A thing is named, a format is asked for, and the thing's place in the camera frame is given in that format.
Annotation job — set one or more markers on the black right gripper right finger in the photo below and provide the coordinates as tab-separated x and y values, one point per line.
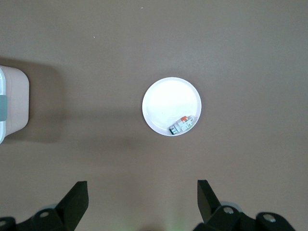
213	214

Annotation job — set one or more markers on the pink round plate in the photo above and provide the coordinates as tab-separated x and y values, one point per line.
168	103

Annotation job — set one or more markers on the grey box latch clip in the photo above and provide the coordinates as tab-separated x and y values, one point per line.
3	108

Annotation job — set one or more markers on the white lidded storage box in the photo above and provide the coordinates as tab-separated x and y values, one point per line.
16	96

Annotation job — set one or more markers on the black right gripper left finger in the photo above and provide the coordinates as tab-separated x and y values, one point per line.
69	209

